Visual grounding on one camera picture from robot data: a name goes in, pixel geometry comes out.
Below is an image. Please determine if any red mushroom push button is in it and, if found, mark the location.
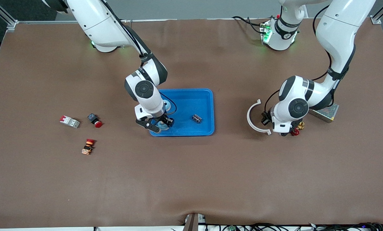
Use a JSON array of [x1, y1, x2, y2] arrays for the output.
[[87, 113, 103, 129]]

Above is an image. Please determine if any aluminium frame post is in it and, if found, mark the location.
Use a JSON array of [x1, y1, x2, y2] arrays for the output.
[[0, 0, 19, 33], [370, 0, 383, 24]]

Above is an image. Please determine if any metal mesh power supply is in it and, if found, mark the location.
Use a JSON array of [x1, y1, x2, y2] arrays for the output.
[[309, 103, 340, 123]]

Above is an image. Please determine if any black left base cable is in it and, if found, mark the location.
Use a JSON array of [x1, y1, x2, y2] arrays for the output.
[[232, 15, 266, 34]]

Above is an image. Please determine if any red yellow button switch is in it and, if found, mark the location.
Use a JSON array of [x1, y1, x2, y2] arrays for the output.
[[82, 138, 97, 155]]

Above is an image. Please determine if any white red circuit breaker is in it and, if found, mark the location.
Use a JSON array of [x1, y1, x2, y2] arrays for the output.
[[59, 115, 81, 129]]

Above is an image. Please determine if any blue plastic tray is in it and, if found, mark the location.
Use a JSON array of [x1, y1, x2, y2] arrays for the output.
[[149, 88, 215, 137]]

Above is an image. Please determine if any white curved plastic bracket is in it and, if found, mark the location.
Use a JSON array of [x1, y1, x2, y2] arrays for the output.
[[247, 99, 272, 135]]

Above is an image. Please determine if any red handle brass valve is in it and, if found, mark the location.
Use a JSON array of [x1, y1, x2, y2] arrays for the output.
[[290, 122, 305, 136]]

